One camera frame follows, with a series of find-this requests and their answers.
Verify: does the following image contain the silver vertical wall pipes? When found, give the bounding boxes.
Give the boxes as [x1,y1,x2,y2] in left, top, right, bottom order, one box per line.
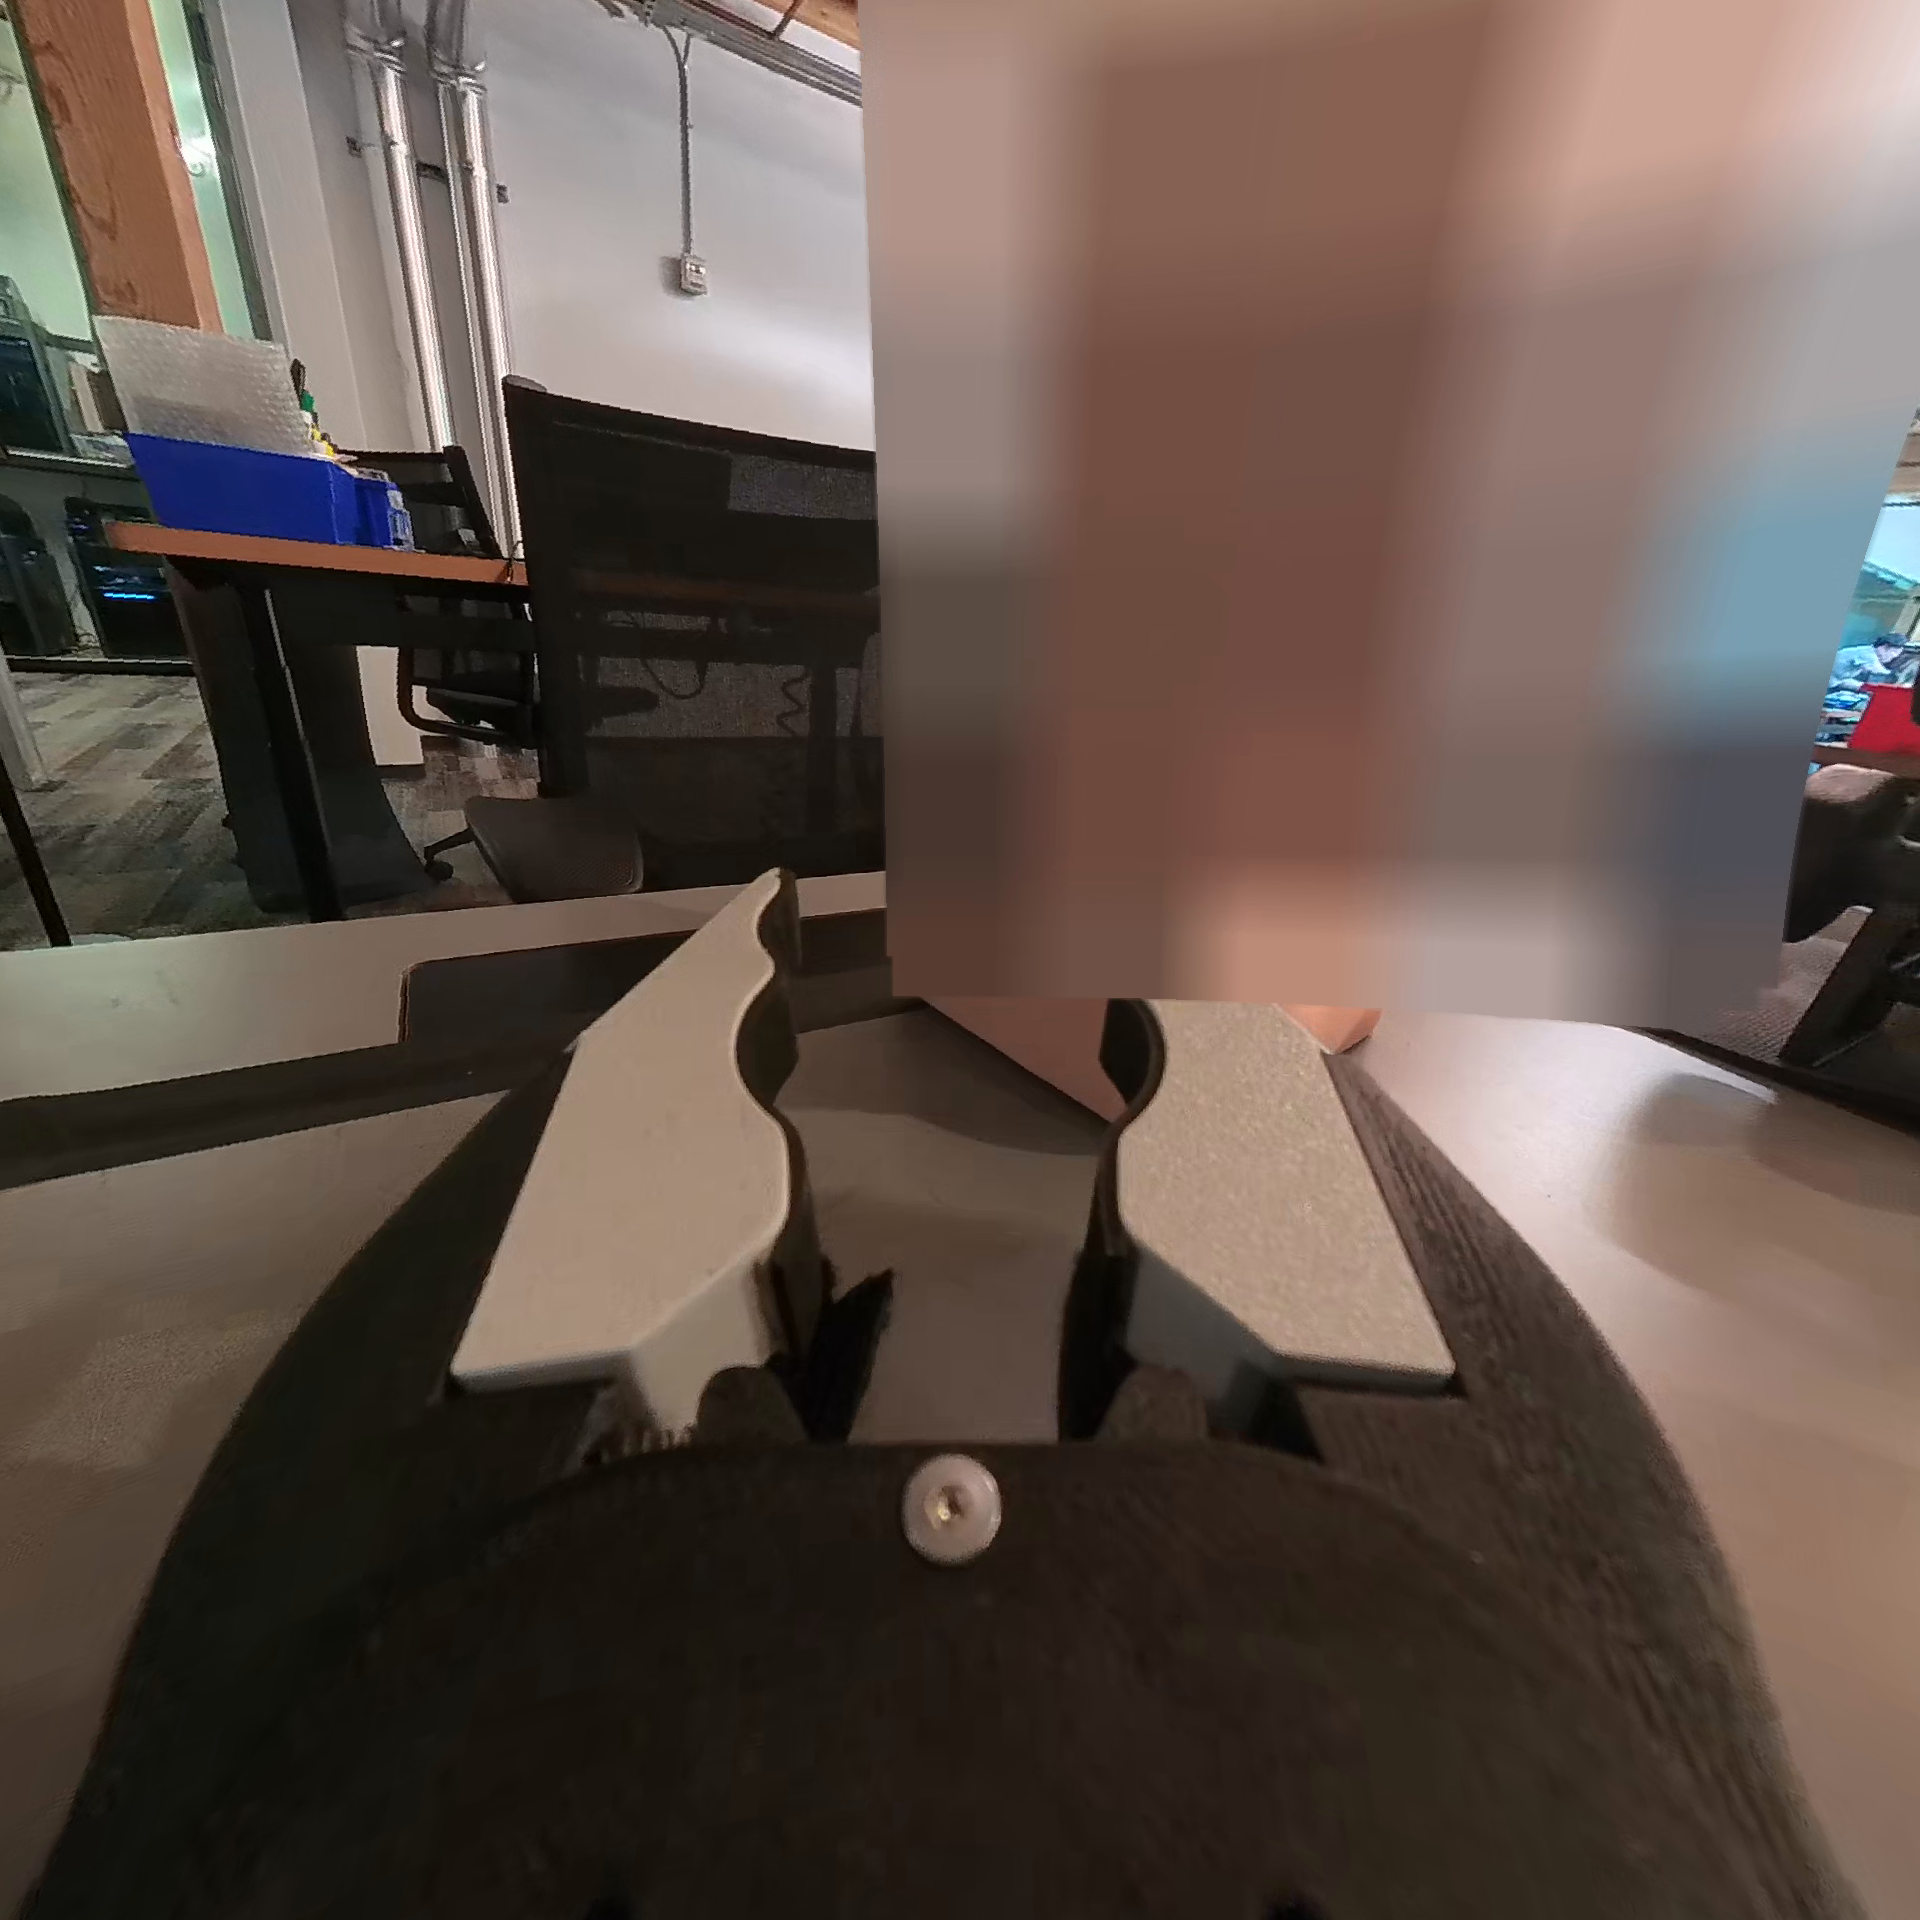
[343,29,527,558]

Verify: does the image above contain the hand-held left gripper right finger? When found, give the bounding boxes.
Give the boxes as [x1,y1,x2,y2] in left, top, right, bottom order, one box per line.
[1062,997,1458,1439]

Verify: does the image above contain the black mesh office chair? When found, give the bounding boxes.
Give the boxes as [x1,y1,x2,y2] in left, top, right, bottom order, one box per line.
[463,377,888,905]

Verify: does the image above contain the small black office chair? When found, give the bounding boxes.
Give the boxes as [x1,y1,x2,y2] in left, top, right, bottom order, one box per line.
[340,445,540,884]

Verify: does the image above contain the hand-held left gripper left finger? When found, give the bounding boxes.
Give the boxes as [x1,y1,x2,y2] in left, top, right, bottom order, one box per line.
[447,866,821,1434]

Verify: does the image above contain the black equipment rack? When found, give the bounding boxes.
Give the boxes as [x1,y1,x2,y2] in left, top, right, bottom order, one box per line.
[0,276,185,659]

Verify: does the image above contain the wooden structural post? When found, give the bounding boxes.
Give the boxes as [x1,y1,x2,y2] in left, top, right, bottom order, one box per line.
[13,0,224,335]

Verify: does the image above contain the dark chair with black legs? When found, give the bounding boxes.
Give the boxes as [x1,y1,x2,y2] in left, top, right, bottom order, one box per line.
[1781,761,1920,1071]

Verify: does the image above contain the wall electrical box with conduit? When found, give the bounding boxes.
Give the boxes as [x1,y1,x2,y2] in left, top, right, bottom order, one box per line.
[659,22,713,300]

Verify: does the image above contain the clear bubble wrap sheet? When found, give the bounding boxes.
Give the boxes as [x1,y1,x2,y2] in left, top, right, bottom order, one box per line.
[93,316,323,454]

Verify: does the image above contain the blue plastic bin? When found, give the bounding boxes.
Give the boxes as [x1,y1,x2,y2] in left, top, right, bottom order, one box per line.
[126,434,414,550]

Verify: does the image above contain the wooden top office desk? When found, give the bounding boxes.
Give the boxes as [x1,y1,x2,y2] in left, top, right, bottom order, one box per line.
[104,519,535,924]

